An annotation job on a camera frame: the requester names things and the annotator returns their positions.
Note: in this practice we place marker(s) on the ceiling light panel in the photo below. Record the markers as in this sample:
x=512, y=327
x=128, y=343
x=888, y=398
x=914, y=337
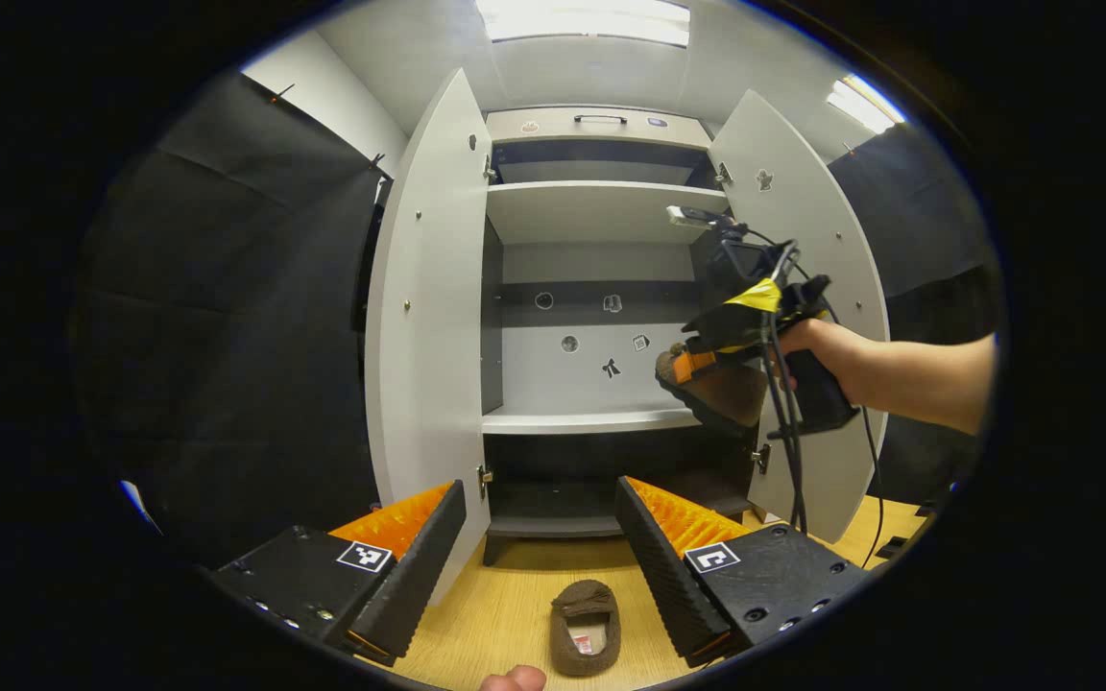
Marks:
x=862, y=101
x=582, y=19

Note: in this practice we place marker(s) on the brown suede shoe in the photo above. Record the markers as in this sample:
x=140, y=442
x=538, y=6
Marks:
x=584, y=600
x=721, y=398

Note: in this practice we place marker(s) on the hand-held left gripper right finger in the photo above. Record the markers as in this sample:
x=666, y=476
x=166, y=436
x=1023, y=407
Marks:
x=663, y=576

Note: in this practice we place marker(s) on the grey cabinet door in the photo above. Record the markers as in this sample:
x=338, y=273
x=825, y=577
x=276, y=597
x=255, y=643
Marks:
x=803, y=221
x=428, y=317

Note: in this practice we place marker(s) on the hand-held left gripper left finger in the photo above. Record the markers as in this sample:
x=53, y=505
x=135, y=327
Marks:
x=419, y=576

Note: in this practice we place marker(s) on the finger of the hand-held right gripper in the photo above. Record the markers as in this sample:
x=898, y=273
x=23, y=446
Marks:
x=692, y=367
x=735, y=331

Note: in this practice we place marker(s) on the grey white shoe cabinet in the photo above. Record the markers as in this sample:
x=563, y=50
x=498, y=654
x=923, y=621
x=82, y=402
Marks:
x=591, y=211

